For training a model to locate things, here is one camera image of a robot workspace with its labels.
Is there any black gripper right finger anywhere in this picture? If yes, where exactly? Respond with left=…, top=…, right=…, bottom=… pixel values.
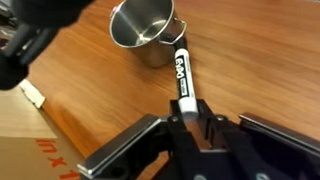
left=199, top=99, right=320, bottom=180

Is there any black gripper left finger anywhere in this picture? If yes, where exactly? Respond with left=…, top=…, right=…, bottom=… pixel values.
left=77, top=98, right=201, bottom=180

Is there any black and white marker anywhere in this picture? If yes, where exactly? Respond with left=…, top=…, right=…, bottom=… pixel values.
left=173, top=37, right=200, bottom=119

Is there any silver metal pot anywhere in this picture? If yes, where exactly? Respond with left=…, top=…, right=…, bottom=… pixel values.
left=109, top=0, right=188, bottom=69

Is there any large cardboard box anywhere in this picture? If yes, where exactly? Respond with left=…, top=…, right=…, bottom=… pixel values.
left=0, top=87, right=85, bottom=180

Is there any black bulky device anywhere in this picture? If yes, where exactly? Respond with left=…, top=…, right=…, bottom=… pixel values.
left=0, top=0, right=95, bottom=91

